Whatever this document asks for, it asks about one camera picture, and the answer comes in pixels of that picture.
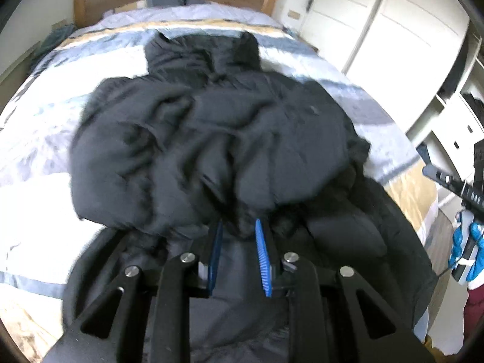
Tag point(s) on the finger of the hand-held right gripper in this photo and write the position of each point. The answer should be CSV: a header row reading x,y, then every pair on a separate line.
x,y
440,176

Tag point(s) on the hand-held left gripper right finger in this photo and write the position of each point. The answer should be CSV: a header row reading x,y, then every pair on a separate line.
x,y
262,257

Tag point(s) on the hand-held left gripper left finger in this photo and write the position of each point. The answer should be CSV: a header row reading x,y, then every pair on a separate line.
x,y
214,257

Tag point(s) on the black padded jacket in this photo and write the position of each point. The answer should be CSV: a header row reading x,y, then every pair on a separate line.
x,y
227,121

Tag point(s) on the dark folded clothes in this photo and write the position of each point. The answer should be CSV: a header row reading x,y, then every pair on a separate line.
x,y
475,107

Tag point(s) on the person's right hand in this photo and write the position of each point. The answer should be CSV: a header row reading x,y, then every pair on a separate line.
x,y
467,245

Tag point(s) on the white shelf unit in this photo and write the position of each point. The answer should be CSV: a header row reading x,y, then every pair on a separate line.
x,y
453,128

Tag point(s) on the person's maroon trousers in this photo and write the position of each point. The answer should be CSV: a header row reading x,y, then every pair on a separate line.
x,y
474,310

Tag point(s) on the white wardrobe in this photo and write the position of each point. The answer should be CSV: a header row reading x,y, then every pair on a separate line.
x,y
397,26

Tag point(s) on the teal cloth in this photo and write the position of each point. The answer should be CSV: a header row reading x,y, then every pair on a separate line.
x,y
56,37

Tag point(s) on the wall socket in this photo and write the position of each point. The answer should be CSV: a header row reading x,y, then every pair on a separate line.
x,y
295,14

